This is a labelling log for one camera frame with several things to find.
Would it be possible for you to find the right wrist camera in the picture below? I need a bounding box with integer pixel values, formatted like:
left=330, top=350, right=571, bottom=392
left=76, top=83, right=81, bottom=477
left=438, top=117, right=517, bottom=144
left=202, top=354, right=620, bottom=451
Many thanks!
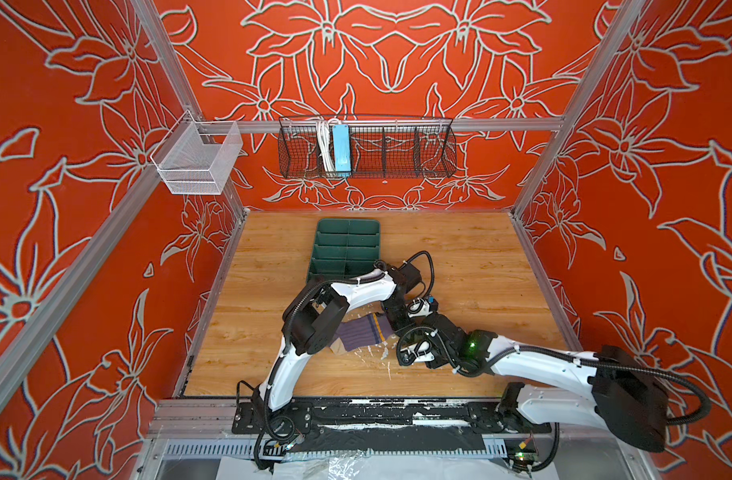
left=408, top=341, right=435, bottom=363

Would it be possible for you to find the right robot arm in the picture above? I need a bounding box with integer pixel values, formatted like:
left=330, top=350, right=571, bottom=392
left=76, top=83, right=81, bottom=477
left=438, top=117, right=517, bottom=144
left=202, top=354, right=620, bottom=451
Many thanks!
left=419, top=312, right=712, bottom=453

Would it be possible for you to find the purple sock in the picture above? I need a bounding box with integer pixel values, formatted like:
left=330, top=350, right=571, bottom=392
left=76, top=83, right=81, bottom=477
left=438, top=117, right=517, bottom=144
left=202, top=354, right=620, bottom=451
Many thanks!
left=329, top=313, right=395, bottom=355

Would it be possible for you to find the light blue box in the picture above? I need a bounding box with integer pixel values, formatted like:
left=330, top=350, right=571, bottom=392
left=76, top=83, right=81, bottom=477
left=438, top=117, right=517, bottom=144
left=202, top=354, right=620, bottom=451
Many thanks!
left=332, top=123, right=352, bottom=177

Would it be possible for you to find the green divided tray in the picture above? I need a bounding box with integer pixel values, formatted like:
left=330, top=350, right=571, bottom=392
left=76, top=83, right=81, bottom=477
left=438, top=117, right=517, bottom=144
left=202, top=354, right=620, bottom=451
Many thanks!
left=306, top=217, right=381, bottom=281

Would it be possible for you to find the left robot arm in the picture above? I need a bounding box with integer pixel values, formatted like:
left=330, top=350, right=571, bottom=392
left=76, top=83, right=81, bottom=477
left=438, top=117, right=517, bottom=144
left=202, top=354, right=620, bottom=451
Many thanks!
left=258, top=261, right=422, bottom=412

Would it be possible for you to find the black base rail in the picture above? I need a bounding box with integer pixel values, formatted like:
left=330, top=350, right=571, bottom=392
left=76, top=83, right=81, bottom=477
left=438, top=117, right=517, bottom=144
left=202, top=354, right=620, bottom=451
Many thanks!
left=230, top=395, right=553, bottom=454

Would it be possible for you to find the black wire basket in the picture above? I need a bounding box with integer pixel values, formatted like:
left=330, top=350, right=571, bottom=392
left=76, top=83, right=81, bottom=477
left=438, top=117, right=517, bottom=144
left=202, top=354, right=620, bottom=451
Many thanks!
left=278, top=115, right=459, bottom=180

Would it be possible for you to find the white cable bundle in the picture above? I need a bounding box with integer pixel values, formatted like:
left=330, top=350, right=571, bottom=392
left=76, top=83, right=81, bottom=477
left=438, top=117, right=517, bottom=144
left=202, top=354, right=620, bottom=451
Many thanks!
left=316, top=119, right=335, bottom=175

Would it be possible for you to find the clear plastic bin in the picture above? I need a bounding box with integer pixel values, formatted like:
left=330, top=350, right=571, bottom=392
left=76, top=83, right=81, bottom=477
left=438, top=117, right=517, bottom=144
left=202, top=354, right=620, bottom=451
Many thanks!
left=151, top=112, right=244, bottom=195

